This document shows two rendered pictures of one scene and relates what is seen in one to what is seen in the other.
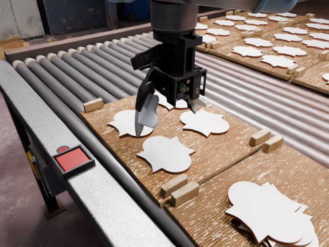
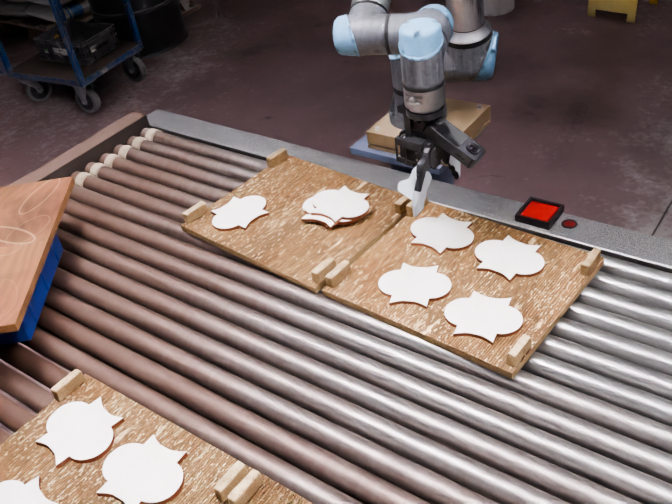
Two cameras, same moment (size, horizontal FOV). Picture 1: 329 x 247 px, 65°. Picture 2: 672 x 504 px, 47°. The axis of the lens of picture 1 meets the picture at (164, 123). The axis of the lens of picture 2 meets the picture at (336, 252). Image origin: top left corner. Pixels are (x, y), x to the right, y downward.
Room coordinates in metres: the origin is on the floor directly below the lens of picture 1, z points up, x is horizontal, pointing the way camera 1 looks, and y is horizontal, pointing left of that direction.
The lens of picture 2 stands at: (1.66, -0.41, 1.88)
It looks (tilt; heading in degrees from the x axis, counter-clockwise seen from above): 37 degrees down; 171
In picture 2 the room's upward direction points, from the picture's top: 9 degrees counter-clockwise
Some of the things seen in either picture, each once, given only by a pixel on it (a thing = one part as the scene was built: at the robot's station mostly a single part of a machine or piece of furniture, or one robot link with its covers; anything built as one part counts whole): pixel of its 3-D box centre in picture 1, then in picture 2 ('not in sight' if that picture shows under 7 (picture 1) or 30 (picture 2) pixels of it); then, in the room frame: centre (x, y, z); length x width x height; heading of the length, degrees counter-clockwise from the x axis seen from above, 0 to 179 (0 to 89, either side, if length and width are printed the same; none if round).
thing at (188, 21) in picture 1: (175, 15); (423, 96); (0.45, -0.02, 1.25); 0.08 x 0.08 x 0.05
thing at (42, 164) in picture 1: (54, 165); not in sight; (0.61, 0.35, 0.77); 0.14 x 0.11 x 0.18; 40
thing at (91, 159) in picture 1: (73, 160); (539, 212); (0.46, 0.21, 0.92); 0.08 x 0.08 x 0.02; 40
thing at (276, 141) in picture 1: (273, 143); (323, 269); (0.49, -0.26, 0.95); 0.06 x 0.02 x 0.03; 125
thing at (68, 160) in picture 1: (73, 160); (539, 213); (0.46, 0.21, 0.92); 0.06 x 0.06 x 0.01; 40
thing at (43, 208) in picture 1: (34, 156); not in sight; (1.04, 0.69, 0.43); 0.12 x 0.12 x 0.85; 40
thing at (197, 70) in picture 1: (176, 65); (423, 133); (0.44, -0.02, 1.16); 0.09 x 0.08 x 0.12; 36
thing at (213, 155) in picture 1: (169, 126); (462, 276); (0.59, -0.01, 0.93); 0.41 x 0.35 x 0.02; 36
